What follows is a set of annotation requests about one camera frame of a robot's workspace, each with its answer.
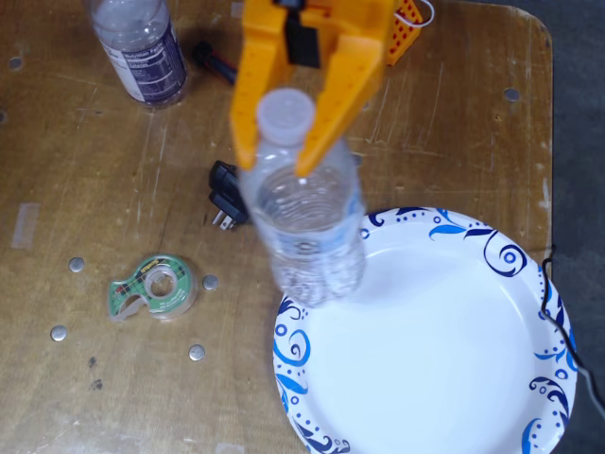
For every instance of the clear ribbed water bottle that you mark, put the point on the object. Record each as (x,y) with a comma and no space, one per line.
(307,227)

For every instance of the green Scotch tape dispenser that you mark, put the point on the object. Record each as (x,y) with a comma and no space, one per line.
(184,293)

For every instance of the clear tape strip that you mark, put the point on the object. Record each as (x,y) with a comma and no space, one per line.
(24,226)
(230,448)

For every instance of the red black screwdriver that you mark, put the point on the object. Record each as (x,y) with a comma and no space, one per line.
(205,53)

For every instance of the orange gripper black motor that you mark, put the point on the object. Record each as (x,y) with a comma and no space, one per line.
(341,35)

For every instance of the round metal table disc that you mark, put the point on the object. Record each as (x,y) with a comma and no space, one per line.
(511,94)
(197,352)
(58,333)
(76,265)
(15,62)
(210,282)

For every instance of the orange perforated bracket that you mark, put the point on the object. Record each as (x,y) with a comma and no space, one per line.
(404,38)

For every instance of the paper plate blue swirl pattern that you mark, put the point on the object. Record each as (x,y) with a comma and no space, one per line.
(425,354)

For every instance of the black power plug adapter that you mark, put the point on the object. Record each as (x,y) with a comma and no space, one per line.
(224,184)

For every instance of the clear bottle zero sugar label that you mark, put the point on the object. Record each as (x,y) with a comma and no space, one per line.
(142,47)

